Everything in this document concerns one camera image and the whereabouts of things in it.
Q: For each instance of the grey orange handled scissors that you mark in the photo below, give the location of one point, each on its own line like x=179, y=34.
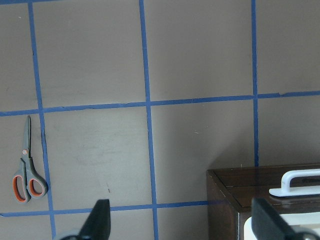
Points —
x=26, y=182

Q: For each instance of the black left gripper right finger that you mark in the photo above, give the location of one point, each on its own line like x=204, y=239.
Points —
x=267, y=224

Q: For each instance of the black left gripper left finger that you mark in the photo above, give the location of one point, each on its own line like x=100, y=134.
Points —
x=98, y=224

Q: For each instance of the dark wooden cabinet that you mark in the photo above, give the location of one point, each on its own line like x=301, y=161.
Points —
x=230, y=192

